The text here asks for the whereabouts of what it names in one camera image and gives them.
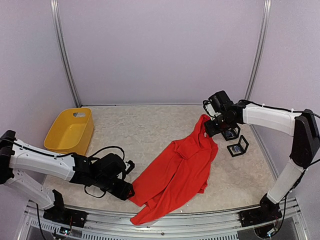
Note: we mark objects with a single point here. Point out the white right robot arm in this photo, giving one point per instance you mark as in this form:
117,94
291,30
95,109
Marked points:
290,137

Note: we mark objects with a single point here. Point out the left aluminium frame post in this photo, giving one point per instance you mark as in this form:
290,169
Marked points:
54,5

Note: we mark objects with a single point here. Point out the blue brooch in front box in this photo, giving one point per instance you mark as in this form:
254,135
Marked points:
236,149

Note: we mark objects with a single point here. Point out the aluminium front rail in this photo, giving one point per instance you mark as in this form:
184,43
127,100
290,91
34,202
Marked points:
112,225

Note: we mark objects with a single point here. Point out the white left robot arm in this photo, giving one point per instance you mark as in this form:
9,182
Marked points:
107,173

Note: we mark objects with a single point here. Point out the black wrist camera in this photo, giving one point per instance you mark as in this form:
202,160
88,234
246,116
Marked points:
217,103
129,166

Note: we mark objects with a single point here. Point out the red t-shirt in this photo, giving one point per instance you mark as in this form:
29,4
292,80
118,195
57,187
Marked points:
175,176

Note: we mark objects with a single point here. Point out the yellow plastic basket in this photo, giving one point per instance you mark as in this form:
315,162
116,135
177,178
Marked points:
71,131

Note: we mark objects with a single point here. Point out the right aluminium frame post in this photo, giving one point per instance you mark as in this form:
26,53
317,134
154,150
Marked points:
259,49

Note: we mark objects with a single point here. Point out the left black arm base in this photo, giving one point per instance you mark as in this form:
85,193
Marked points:
66,217

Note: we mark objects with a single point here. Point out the aluminium frame post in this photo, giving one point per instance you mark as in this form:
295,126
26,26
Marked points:
54,5
259,49

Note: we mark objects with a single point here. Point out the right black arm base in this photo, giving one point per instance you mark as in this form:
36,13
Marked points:
260,215

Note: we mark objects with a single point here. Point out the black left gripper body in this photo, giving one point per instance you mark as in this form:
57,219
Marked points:
104,182

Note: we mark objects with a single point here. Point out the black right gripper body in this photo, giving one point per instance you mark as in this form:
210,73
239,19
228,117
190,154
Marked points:
222,125

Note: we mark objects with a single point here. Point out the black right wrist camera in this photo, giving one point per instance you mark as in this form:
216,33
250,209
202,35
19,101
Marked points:
217,103

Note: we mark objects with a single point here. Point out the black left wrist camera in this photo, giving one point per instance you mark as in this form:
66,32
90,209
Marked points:
129,166

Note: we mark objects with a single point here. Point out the front black display box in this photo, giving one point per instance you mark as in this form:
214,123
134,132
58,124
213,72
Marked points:
242,143

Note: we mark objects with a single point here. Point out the black display box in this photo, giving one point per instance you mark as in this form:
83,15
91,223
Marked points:
232,133
242,143

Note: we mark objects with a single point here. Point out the rear black display box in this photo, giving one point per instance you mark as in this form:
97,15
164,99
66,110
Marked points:
232,133

